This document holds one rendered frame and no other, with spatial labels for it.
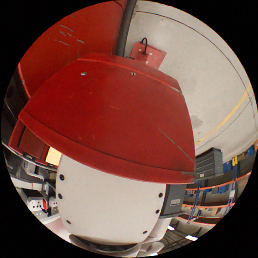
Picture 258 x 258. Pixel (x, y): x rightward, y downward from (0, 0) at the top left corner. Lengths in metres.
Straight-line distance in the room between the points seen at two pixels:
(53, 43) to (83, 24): 0.11
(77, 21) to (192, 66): 0.85
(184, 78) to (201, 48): 0.40
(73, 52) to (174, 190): 0.65
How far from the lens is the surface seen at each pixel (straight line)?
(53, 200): 0.62
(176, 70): 0.87
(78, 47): 0.30
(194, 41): 0.89
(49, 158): 0.16
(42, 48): 0.22
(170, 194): 0.49
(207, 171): 2.42
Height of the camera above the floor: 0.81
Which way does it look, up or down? 32 degrees down
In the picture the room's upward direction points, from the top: 165 degrees counter-clockwise
